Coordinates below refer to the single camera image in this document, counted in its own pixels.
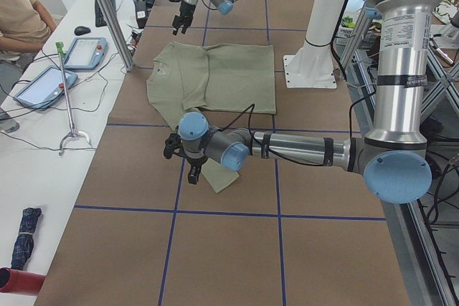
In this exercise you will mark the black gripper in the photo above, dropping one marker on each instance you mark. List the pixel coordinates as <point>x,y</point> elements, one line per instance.
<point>194,162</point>
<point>185,9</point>

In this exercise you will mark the olive green t-shirt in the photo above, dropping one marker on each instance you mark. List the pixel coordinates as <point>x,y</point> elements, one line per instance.
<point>223,78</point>

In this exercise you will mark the black power adapter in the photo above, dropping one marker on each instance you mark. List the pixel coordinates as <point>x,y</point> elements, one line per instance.
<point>141,12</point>

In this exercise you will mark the far teach pendant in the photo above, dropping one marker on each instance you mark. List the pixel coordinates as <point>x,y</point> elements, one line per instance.
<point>85,53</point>

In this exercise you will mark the teach pendant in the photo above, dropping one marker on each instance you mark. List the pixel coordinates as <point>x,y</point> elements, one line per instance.
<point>43,91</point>
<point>85,53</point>

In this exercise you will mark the black computer mouse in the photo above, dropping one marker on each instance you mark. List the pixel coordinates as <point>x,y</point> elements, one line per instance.
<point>81,30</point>

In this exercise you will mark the metal reacher grabber stick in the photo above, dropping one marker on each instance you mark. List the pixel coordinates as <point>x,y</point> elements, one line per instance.
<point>74,132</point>

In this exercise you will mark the near teach pendant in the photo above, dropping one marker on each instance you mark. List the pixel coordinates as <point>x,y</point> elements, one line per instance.
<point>43,91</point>

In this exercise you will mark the seated person beige shirt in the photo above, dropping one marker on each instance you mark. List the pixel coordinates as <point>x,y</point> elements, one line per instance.
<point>26,25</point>

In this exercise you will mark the folded blue umbrella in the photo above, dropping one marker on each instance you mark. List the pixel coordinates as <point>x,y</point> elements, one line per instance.
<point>24,244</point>

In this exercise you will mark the red cylinder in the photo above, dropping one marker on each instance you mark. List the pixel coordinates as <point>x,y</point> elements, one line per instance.
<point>21,282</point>

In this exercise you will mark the aluminium frame post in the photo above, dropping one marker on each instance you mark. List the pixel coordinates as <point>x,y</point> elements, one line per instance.
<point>109,14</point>

